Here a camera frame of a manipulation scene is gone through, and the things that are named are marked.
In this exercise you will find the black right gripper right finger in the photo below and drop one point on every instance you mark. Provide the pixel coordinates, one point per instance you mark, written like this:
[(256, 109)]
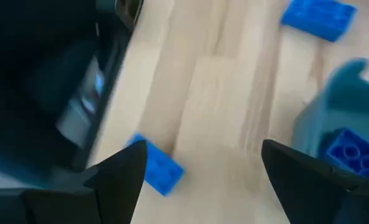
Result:
[(305, 186)]

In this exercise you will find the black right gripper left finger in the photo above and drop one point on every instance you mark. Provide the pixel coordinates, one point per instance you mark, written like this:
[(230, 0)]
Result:
[(119, 186)]

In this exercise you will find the blue toy building block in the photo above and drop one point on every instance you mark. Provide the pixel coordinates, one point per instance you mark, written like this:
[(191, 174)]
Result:
[(319, 18), (355, 155), (164, 171)]

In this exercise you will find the blue-grey plastic bin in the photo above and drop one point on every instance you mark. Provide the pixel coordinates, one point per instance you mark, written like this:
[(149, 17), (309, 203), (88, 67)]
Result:
[(343, 105)]

